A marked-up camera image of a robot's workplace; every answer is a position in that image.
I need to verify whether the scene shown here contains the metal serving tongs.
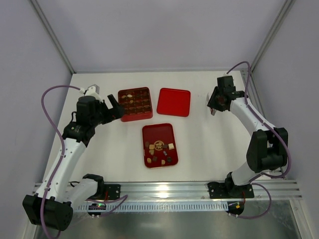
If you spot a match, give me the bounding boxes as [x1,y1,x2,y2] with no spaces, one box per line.
[206,92,216,116]

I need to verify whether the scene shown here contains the red compartment chocolate box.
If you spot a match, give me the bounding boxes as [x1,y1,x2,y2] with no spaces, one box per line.
[118,87,153,122]

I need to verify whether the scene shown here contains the red box lid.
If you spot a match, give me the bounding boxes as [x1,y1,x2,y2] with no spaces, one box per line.
[157,88,191,117]

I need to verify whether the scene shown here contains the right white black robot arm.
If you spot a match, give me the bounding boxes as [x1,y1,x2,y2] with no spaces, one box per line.
[207,75,288,199]

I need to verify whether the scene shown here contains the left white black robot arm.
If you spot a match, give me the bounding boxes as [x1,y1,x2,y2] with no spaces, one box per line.
[22,95,125,238]

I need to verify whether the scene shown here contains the red chocolate tray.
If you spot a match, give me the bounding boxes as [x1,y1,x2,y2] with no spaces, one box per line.
[142,123,178,168]

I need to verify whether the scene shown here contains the cream square chocolate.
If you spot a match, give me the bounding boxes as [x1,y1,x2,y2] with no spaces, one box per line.
[168,143,174,150]

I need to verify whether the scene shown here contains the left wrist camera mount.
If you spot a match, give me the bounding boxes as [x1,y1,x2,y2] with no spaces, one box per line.
[79,84,103,102]

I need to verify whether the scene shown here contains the right aluminium frame post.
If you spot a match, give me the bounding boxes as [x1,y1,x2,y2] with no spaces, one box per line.
[249,0,297,73]

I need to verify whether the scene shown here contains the aluminium frame post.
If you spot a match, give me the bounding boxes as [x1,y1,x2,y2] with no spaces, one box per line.
[29,0,76,74]
[249,0,297,73]

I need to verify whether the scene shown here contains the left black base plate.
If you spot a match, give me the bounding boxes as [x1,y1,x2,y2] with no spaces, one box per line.
[104,184,121,201]

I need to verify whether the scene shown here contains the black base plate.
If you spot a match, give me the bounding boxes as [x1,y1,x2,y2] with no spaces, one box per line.
[207,182,255,199]
[104,184,121,201]

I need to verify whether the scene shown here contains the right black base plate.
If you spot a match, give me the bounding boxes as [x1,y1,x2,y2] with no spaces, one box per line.
[207,182,255,199]

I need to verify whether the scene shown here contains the left aluminium frame post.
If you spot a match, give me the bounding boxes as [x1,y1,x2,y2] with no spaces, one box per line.
[29,0,76,74]

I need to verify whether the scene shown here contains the white slotted cable duct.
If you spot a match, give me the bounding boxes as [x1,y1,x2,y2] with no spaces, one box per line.
[75,201,228,213]

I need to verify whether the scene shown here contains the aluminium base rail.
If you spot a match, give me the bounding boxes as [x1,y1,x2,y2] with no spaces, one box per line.
[32,179,303,200]

